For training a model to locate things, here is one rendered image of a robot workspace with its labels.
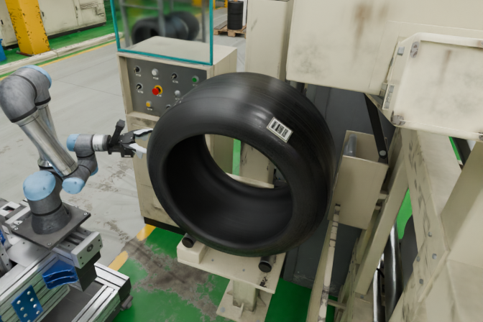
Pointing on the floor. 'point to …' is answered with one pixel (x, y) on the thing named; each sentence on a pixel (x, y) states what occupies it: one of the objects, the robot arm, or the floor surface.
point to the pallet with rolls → (235, 17)
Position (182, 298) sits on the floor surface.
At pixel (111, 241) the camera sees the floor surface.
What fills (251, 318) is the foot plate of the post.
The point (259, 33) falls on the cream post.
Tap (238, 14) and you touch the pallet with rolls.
